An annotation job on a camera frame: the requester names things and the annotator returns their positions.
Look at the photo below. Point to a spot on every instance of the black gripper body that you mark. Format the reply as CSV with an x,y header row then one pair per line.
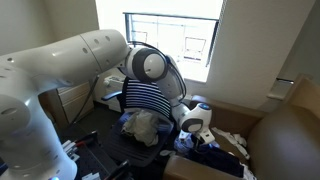
x,y
201,146

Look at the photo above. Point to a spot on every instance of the black cloth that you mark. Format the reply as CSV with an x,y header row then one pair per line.
x,y
220,160

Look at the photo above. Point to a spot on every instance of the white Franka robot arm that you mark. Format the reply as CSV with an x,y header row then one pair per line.
x,y
50,63

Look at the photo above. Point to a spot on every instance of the white cloth strip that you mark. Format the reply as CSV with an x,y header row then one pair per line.
x,y
230,137

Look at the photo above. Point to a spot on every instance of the white crumpled cloth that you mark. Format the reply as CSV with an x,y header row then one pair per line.
x,y
248,172

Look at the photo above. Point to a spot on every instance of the gray crumpled cloth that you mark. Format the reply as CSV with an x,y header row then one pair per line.
x,y
143,128

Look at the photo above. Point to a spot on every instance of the black office chair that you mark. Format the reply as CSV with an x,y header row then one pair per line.
x,y
143,96

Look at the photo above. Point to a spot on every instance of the brown armchair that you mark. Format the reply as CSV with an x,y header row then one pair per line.
x,y
286,143

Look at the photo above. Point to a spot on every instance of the black perforated robot table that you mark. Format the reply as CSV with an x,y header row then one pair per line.
x,y
93,160

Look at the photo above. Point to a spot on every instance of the wooden drawer cabinet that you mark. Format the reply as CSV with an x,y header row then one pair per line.
x,y
75,101

